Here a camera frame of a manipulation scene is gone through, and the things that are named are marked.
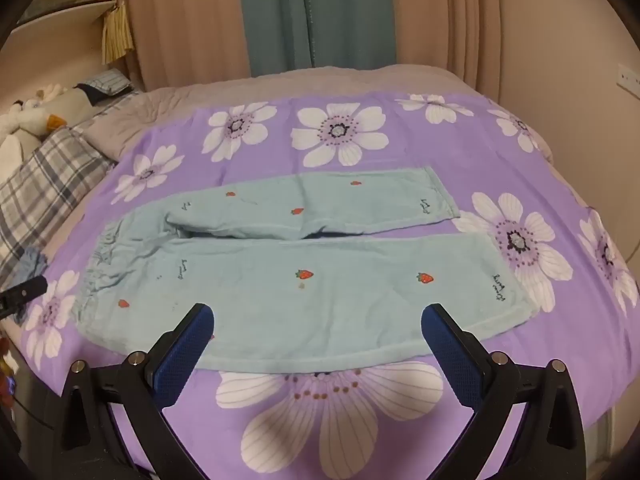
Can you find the yellow tassel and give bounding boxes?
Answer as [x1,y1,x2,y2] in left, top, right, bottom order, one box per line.
[102,2,135,65]

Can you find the cream headboard shelf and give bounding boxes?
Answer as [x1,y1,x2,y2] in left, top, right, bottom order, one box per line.
[0,0,123,103]

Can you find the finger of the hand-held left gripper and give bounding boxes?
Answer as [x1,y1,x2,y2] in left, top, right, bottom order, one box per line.
[0,278,49,317]

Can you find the teal curtain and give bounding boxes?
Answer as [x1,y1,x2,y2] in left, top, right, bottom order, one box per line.
[235,0,402,79]

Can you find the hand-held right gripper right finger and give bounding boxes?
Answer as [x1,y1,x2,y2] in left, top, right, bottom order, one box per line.
[421,303,587,480]

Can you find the blue striped pillow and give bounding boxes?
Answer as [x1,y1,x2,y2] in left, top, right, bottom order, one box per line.
[84,68,137,97]

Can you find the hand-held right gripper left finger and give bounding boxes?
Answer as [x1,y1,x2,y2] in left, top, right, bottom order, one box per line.
[59,303,216,480]

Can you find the grey plaid pillow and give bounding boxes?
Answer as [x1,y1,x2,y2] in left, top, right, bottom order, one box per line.
[0,126,114,287]

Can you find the small white plush toy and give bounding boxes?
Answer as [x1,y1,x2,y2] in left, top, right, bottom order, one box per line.
[10,84,68,111]

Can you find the white plush goose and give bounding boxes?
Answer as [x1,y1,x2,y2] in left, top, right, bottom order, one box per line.
[0,87,96,171]

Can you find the pink curtain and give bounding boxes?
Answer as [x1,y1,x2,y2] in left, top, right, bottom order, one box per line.
[124,0,252,92]
[387,0,501,82]

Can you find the light blue strawberry print pants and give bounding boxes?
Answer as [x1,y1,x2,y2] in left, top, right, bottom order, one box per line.
[72,166,538,375]

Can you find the purple floral blanket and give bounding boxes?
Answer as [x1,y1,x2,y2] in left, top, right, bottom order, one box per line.
[22,91,640,480]

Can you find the white wall socket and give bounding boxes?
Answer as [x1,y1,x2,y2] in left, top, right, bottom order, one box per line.
[617,63,640,92]

